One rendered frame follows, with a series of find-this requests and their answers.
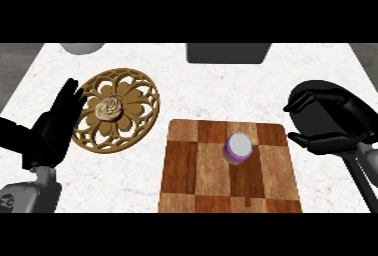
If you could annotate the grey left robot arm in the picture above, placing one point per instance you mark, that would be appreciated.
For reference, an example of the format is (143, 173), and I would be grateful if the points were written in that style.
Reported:
(29, 196)

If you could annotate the purple can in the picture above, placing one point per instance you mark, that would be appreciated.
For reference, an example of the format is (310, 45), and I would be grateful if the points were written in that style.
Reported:
(239, 146)

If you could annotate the checkered wooden cutting board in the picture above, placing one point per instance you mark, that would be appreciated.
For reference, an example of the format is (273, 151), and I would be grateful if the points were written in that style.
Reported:
(211, 180)

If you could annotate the gold openwork round trivet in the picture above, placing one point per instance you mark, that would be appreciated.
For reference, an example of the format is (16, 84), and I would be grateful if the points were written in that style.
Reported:
(134, 100)

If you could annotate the pale grey round bowl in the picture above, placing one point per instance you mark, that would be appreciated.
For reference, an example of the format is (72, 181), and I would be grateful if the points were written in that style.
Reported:
(81, 47)

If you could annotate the beige frosted cupcake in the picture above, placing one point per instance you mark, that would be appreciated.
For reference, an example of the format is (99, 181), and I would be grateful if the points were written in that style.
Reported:
(108, 109)

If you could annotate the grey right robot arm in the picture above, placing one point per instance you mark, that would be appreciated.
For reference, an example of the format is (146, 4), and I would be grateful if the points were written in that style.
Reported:
(372, 158)

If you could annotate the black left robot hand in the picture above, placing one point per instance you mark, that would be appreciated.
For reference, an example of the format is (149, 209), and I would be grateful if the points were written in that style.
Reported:
(53, 133)

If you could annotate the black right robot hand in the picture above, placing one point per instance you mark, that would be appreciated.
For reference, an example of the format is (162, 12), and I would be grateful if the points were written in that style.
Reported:
(340, 113)

